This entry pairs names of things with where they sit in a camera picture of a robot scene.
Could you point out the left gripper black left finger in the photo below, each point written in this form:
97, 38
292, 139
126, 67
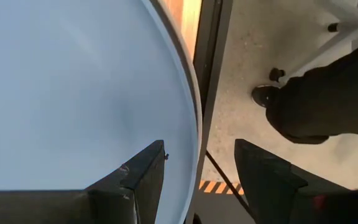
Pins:
135, 186

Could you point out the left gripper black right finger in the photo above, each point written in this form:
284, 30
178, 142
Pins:
266, 180

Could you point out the light blue plate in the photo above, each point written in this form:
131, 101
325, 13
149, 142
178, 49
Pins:
57, 93

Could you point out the orange black hazard tape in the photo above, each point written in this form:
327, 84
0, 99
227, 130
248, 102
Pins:
211, 187

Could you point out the person's dark leg and shoe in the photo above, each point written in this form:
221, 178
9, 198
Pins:
322, 102

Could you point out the white chair base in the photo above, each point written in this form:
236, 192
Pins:
356, 23

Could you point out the black metal table frame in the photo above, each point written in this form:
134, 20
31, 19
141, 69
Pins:
211, 62

